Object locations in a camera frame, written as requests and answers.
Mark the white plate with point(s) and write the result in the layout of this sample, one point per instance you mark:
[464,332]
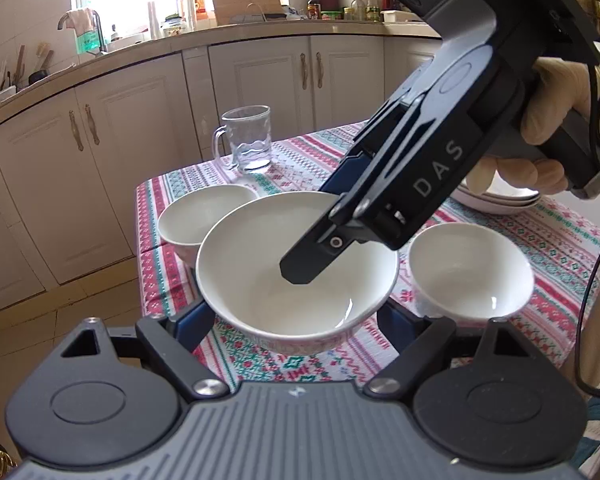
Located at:
[510,192]

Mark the glass jar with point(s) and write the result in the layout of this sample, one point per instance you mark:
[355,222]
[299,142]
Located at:
[173,26]

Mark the patterned tablecloth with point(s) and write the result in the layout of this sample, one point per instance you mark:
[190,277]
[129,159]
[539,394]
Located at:
[300,160]

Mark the green lid jar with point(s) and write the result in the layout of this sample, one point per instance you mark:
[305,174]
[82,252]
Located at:
[332,15]

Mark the stack of white plates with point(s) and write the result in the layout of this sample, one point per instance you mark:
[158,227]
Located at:
[510,202]

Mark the clear oil bottle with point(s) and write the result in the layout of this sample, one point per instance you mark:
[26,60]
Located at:
[358,9]
[373,5]

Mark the beige kitchen countertop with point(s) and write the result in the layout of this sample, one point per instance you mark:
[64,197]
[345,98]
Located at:
[280,30]

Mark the white utensil holder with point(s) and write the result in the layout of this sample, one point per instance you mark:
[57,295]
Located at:
[0,97]

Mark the white plastic container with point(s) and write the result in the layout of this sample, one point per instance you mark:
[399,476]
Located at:
[402,16]

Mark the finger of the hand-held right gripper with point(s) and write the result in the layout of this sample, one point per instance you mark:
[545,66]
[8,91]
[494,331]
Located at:
[352,172]
[315,255]

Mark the orange label bottle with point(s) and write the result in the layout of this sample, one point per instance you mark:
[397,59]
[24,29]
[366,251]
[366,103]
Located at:
[200,7]

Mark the stack of plastic cups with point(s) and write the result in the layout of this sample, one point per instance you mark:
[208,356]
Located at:
[153,20]

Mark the cloth on faucet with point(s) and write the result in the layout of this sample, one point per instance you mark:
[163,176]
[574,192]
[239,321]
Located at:
[80,19]

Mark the clear glass mug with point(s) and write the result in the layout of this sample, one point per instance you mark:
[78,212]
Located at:
[250,135]

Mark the white floral bowl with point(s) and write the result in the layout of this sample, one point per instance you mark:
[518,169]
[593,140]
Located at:
[260,285]
[195,215]

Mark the metal kitchen faucet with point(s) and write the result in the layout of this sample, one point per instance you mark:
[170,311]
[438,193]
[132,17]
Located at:
[100,35]

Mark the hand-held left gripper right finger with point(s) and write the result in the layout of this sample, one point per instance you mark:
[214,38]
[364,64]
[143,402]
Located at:
[397,325]

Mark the plain white bowl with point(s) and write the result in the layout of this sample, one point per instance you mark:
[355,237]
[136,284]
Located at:
[465,270]

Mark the dark sauce bottle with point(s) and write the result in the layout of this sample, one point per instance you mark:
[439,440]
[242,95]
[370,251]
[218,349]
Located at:
[313,7]

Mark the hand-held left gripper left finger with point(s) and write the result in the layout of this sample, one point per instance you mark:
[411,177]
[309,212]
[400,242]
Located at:
[190,325]

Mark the person's right hand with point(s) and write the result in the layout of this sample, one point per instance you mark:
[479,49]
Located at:
[555,95]

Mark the green dish soap bottle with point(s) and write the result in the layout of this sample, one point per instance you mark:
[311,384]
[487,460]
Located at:
[87,42]

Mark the wooden cutting board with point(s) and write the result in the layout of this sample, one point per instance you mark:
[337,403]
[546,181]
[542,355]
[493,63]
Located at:
[245,2]

